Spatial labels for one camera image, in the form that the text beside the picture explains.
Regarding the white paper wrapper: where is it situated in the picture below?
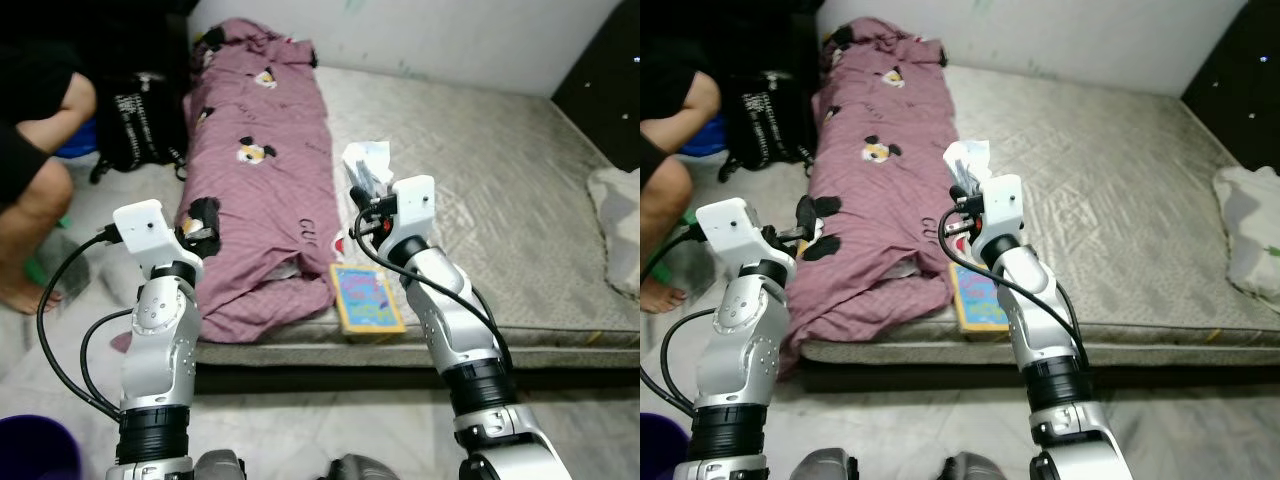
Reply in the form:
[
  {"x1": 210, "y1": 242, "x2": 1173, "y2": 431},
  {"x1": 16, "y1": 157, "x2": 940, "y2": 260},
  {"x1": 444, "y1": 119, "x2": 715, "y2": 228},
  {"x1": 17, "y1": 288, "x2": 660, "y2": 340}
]
[
  {"x1": 945, "y1": 140, "x2": 993, "y2": 191},
  {"x1": 342, "y1": 138, "x2": 396, "y2": 191}
]

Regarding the purple cartoon print quilt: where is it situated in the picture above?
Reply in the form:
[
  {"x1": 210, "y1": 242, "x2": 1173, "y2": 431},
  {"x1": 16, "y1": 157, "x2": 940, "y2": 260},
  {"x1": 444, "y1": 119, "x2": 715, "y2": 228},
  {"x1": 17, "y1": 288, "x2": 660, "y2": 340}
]
[
  {"x1": 780, "y1": 18, "x2": 966, "y2": 376},
  {"x1": 110, "y1": 18, "x2": 346, "y2": 353}
]

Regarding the colourful children's book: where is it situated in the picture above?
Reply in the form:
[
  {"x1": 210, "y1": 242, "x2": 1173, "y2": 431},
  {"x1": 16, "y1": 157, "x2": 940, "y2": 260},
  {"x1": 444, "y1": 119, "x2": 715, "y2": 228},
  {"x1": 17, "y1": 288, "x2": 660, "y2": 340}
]
[
  {"x1": 330, "y1": 263, "x2": 408, "y2": 336},
  {"x1": 948, "y1": 270, "x2": 1011, "y2": 334}
]

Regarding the white pillow with tree print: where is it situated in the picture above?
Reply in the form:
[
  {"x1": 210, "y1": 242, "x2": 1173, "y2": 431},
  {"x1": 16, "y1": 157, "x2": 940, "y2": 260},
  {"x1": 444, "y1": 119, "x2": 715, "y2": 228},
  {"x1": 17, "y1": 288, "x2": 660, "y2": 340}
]
[
  {"x1": 1213, "y1": 165, "x2": 1280, "y2": 301},
  {"x1": 585, "y1": 165, "x2": 641, "y2": 296}
]

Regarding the beige quilted mattress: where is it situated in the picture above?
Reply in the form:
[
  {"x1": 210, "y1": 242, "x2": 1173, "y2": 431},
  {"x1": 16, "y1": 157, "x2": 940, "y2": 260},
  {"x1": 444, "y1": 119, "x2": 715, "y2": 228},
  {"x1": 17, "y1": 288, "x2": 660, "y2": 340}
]
[
  {"x1": 800, "y1": 65, "x2": 1280, "y2": 366},
  {"x1": 195, "y1": 65, "x2": 641, "y2": 369}
]

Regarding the blue plastic container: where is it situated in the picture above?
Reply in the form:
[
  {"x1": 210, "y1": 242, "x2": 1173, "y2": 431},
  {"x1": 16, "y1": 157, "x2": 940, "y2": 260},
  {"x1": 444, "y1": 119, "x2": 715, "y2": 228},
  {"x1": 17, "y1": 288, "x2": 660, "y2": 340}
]
[
  {"x1": 680, "y1": 115, "x2": 726, "y2": 156},
  {"x1": 55, "y1": 120, "x2": 96, "y2": 159}
]

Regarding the seated person in black shorts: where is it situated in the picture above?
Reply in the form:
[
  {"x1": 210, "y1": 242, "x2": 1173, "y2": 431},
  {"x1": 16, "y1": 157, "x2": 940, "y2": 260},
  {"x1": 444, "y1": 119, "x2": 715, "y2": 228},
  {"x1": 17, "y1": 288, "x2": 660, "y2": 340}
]
[
  {"x1": 640, "y1": 70, "x2": 723, "y2": 316},
  {"x1": 0, "y1": 40, "x2": 98, "y2": 316}
]

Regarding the black cabinet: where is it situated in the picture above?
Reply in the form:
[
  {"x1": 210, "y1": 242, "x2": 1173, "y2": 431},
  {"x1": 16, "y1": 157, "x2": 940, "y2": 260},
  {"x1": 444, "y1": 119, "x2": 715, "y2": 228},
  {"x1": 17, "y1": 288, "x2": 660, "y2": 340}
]
[
  {"x1": 640, "y1": 0, "x2": 826, "y2": 76},
  {"x1": 0, "y1": 0, "x2": 201, "y2": 76}
]

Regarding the grey left robot leg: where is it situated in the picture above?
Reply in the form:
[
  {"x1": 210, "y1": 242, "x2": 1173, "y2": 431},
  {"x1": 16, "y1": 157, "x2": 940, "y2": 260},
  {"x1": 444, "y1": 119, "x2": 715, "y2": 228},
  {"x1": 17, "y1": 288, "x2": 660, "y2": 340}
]
[
  {"x1": 790, "y1": 447, "x2": 861, "y2": 480},
  {"x1": 195, "y1": 450, "x2": 246, "y2": 480}
]

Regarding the grey robot leg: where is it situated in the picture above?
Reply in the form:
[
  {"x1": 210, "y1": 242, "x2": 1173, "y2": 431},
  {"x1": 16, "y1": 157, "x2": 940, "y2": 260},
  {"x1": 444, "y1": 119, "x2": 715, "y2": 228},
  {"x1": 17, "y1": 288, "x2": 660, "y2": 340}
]
[
  {"x1": 195, "y1": 450, "x2": 246, "y2": 480},
  {"x1": 940, "y1": 452, "x2": 1001, "y2": 480},
  {"x1": 790, "y1": 447, "x2": 861, "y2": 480},
  {"x1": 328, "y1": 453, "x2": 401, "y2": 480}
]

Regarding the black tufted headboard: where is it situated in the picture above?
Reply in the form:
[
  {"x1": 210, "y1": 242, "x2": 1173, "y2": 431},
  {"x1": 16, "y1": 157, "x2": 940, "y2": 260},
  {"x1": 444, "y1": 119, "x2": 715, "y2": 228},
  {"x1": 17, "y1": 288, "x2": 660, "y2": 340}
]
[
  {"x1": 1180, "y1": 0, "x2": 1280, "y2": 146},
  {"x1": 552, "y1": 0, "x2": 641, "y2": 146}
]

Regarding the purple plastic bucket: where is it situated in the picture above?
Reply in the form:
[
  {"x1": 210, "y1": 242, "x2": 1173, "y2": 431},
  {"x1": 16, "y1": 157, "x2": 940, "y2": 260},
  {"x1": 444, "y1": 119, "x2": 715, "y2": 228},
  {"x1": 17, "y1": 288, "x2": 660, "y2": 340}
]
[
  {"x1": 640, "y1": 412, "x2": 677, "y2": 480},
  {"x1": 0, "y1": 415, "x2": 83, "y2": 480}
]

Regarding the grey right robot leg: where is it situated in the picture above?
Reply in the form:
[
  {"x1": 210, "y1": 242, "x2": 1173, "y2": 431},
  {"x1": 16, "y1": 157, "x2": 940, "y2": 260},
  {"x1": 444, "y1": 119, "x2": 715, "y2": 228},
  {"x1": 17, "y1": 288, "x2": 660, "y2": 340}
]
[
  {"x1": 940, "y1": 452, "x2": 1001, "y2": 480},
  {"x1": 328, "y1": 453, "x2": 401, "y2": 480}
]

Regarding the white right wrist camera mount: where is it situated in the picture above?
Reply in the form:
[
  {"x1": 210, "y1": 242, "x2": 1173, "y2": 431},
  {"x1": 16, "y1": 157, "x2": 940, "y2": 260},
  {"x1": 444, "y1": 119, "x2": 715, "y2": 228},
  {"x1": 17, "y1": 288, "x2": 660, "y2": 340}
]
[
  {"x1": 385, "y1": 175, "x2": 438, "y2": 251},
  {"x1": 975, "y1": 173, "x2": 1026, "y2": 251}
]

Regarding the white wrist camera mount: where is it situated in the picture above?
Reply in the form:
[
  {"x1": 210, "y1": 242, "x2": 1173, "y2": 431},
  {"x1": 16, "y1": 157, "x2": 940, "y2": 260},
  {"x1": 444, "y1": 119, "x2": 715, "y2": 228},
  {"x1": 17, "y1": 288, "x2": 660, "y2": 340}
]
[
  {"x1": 112, "y1": 200, "x2": 191, "y2": 281},
  {"x1": 975, "y1": 173, "x2": 1026, "y2": 251},
  {"x1": 385, "y1": 175, "x2": 438, "y2": 251},
  {"x1": 695, "y1": 197, "x2": 776, "y2": 281}
]

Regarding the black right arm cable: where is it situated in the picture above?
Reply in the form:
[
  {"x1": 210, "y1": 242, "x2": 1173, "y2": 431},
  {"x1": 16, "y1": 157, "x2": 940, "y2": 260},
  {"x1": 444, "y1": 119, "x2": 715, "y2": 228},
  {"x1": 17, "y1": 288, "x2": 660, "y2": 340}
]
[
  {"x1": 938, "y1": 205, "x2": 1093, "y2": 369},
  {"x1": 350, "y1": 200, "x2": 513, "y2": 366}
]

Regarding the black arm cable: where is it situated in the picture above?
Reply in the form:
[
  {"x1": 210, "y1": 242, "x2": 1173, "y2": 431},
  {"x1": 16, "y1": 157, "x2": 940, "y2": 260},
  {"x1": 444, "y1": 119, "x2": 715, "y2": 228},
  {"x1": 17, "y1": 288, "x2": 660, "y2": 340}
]
[
  {"x1": 38, "y1": 225, "x2": 136, "y2": 421},
  {"x1": 640, "y1": 225, "x2": 721, "y2": 416},
  {"x1": 350, "y1": 200, "x2": 513, "y2": 366},
  {"x1": 938, "y1": 205, "x2": 1093, "y2": 369}
]

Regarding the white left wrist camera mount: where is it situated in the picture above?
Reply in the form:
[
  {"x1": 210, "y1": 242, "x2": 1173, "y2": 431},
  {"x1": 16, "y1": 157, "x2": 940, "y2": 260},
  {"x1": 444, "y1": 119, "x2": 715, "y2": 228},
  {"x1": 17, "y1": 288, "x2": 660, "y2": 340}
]
[
  {"x1": 112, "y1": 200, "x2": 191, "y2": 281},
  {"x1": 695, "y1": 197, "x2": 776, "y2": 281}
]

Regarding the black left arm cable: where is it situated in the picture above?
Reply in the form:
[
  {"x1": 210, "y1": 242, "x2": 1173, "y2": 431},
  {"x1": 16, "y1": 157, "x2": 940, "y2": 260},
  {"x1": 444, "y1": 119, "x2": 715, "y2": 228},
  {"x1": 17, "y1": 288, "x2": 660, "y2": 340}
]
[
  {"x1": 640, "y1": 225, "x2": 721, "y2": 416},
  {"x1": 38, "y1": 225, "x2": 136, "y2": 421}
]

